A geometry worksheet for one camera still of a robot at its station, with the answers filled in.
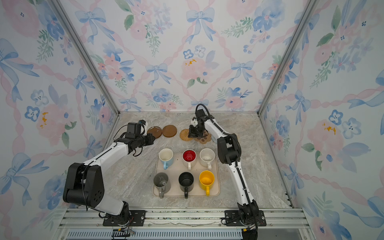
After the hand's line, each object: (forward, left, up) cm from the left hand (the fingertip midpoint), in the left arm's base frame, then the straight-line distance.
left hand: (154, 136), depth 91 cm
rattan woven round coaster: (+10, -17, -12) cm, 23 cm away
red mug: (-9, -22, -10) cm, 25 cm away
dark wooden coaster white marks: (+13, +3, -12) cm, 18 cm away
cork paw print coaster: (+6, -32, -11) cm, 34 cm away
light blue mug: (-10, -8, -7) cm, 14 cm away
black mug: (-24, -20, -10) cm, 33 cm away
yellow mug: (-23, -32, -11) cm, 41 cm away
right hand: (+10, -21, -11) cm, 25 cm away
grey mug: (-24, -6, -8) cm, 26 cm away
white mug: (-8, -33, -11) cm, 35 cm away
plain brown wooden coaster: (+14, -6, -12) cm, 19 cm away
